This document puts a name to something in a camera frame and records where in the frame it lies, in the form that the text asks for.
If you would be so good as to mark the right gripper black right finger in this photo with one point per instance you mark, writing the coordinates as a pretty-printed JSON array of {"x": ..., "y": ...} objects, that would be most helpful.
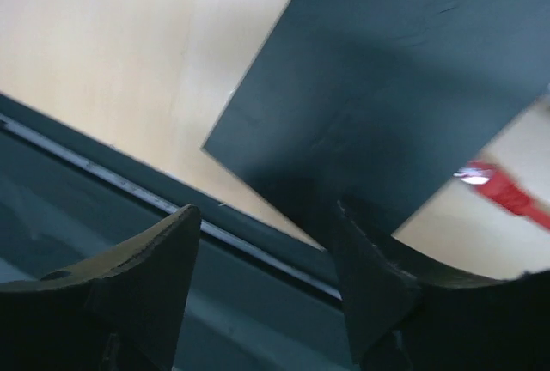
[{"x": 406, "y": 311}]

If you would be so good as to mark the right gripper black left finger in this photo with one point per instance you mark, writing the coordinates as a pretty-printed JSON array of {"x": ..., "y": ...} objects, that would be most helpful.
[{"x": 119, "y": 310}]

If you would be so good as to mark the black network switch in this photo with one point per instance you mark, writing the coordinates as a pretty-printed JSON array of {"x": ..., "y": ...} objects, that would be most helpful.
[{"x": 374, "y": 104}]

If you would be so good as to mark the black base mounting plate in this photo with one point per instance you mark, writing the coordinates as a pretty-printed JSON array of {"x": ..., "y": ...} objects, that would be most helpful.
[{"x": 260, "y": 300}]

